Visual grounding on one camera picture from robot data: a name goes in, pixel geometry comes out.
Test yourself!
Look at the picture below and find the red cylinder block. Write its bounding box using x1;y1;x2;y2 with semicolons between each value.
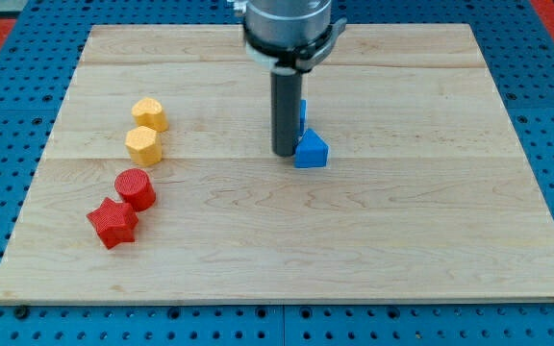
114;168;157;211

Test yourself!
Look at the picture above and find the light wooden board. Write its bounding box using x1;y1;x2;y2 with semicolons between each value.
0;24;554;306

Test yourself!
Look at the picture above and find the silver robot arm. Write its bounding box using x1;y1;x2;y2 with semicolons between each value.
229;0;347;157

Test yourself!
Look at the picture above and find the blue triangle block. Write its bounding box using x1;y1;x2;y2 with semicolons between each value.
294;128;329;168

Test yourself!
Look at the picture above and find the yellow hexagon block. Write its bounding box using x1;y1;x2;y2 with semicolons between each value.
125;126;163;166

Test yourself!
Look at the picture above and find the red star block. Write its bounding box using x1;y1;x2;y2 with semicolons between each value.
87;197;139;249

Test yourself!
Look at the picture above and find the blue cube block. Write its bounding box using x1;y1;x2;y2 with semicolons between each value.
298;99;307;137

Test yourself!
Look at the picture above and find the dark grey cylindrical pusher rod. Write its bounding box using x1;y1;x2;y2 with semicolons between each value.
270;72;302;157

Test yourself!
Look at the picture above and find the yellow heart block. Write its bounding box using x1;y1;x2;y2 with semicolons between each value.
131;97;169;133

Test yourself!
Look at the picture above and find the black and grey tool clamp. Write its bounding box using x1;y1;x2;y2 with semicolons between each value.
243;17;347;74

